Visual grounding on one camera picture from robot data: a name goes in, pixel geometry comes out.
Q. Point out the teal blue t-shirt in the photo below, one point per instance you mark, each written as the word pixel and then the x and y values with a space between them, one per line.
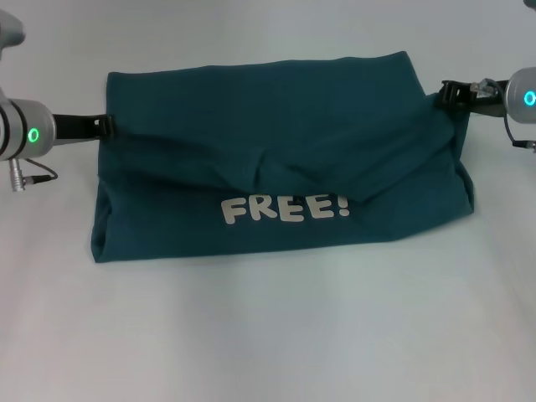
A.
pixel 272 146

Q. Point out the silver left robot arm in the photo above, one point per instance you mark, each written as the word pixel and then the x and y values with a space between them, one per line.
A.
pixel 25 130

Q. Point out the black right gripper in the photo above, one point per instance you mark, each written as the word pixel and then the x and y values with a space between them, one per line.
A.
pixel 490 104

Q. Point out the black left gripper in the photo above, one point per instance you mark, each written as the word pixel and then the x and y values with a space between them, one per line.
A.
pixel 75 127

